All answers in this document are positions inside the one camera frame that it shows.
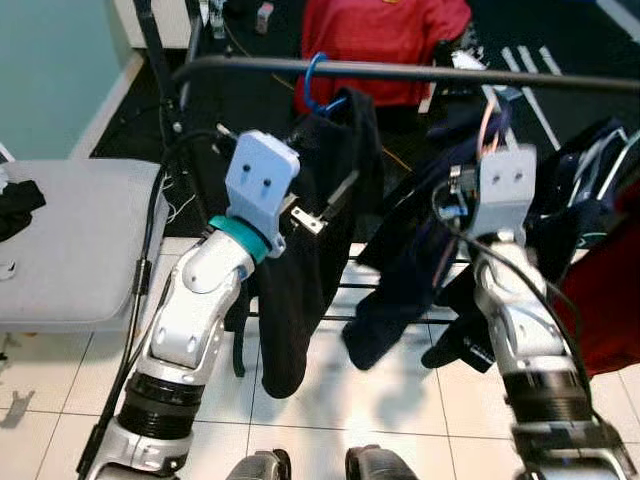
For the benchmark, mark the blue plastic hanger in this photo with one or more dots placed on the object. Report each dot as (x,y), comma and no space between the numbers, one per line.
(307,82)

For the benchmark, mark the small red and white box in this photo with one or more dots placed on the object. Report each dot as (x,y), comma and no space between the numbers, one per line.
(264,18)

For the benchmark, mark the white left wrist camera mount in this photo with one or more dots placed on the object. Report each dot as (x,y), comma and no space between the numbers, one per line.
(258,180)

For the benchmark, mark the robot right leg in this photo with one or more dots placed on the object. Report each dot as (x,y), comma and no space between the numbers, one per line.
(380,466)

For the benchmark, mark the dark red garment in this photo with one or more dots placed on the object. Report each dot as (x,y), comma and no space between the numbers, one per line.
(610,300)

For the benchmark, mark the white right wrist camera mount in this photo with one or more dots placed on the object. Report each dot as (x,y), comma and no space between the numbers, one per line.
(508,185)

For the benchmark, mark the bright red shirt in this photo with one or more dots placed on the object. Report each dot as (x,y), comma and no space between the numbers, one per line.
(380,50)

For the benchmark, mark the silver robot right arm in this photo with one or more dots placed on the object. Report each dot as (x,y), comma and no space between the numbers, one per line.
(515,320)

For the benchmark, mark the black shirt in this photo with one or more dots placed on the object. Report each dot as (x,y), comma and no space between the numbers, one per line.
(300,300)

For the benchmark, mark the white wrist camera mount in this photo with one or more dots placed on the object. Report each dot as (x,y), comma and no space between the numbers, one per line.
(508,185)
(258,180)

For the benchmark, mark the black stand pole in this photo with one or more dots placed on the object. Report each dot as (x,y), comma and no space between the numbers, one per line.
(155,50)

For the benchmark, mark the small black cloth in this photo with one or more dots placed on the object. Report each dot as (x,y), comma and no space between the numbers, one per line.
(18,208)

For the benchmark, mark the navy blue garment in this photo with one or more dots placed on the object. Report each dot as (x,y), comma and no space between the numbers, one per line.
(420,260)

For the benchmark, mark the robot left leg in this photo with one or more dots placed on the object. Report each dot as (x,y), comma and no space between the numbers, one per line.
(258,468)

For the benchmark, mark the grey upholstered bench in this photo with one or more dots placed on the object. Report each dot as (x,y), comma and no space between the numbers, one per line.
(70,250)

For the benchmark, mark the robot leg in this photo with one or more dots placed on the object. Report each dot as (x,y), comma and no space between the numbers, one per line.
(380,466)
(258,468)

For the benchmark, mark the black metal clothes rack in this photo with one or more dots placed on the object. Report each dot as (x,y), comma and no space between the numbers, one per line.
(400,71)

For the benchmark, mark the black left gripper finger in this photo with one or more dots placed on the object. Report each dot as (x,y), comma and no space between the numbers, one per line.
(340,195)

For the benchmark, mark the white cabinet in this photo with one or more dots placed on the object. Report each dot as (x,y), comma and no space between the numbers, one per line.
(120,20)

